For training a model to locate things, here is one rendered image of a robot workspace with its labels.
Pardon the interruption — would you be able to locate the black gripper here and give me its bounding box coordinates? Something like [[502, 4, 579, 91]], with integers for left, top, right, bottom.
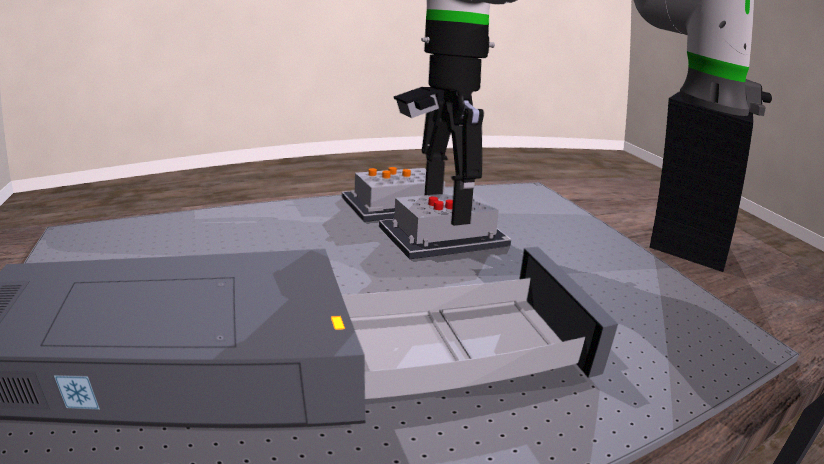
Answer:
[[422, 54, 484, 226]]

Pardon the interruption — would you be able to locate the white tube rack with holes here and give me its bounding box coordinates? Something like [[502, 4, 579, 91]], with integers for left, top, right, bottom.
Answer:
[[394, 193, 499, 244], [355, 168, 426, 209]]

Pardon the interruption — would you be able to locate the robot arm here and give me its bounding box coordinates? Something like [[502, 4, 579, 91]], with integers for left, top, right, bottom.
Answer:
[[394, 0, 772, 118]]

